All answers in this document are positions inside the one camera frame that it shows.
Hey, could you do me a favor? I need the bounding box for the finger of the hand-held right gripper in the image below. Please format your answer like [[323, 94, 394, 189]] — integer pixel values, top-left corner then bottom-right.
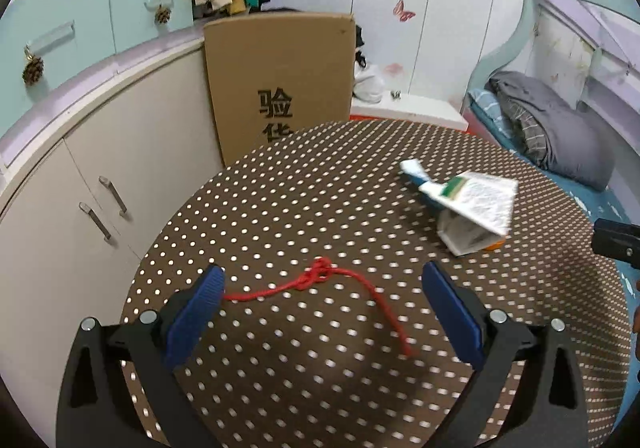
[[592, 218, 640, 270]]

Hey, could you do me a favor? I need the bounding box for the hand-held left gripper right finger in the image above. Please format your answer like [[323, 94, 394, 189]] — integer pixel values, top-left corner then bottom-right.
[[421, 261, 588, 448]]

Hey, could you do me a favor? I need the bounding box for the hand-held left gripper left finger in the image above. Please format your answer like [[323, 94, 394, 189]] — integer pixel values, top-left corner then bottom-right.
[[56, 264, 226, 448]]

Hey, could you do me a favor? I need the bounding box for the white and green carton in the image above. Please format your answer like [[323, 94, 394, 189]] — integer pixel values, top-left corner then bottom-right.
[[419, 169, 519, 257]]

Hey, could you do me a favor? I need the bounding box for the red string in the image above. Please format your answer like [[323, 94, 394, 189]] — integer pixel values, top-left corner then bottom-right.
[[222, 257, 418, 358]]

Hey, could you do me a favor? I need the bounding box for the teal and white tube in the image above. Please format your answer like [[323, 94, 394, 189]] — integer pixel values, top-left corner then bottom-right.
[[400, 159, 447, 195]]

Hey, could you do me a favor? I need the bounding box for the grey quilt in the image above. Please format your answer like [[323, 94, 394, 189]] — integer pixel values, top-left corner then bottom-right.
[[484, 71, 616, 191]]

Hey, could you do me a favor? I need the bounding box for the brown dotted tablecloth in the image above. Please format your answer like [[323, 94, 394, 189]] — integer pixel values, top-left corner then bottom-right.
[[120, 121, 633, 448]]

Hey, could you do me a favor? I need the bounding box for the lavender bed shelf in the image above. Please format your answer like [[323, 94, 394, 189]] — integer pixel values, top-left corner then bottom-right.
[[575, 43, 640, 129]]

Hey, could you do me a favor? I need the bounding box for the beige cabinet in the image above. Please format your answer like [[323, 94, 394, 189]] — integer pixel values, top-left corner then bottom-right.
[[0, 36, 227, 431]]

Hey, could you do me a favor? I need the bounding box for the red bench with white top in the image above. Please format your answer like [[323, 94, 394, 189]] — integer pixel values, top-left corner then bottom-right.
[[349, 93, 471, 133]]

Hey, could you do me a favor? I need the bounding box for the white plastic bag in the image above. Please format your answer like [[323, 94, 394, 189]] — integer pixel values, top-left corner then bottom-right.
[[352, 63, 386, 104]]

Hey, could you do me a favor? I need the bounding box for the large cardboard box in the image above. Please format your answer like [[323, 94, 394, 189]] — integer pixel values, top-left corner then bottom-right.
[[203, 12, 357, 168]]

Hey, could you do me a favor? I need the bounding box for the metal cabinet handle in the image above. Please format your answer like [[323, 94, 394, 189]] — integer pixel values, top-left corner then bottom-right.
[[98, 175, 128, 218], [79, 202, 112, 243]]

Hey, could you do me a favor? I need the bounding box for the pink butterfly wall sticker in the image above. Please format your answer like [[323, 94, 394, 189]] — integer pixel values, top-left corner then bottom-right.
[[392, 0, 417, 23]]

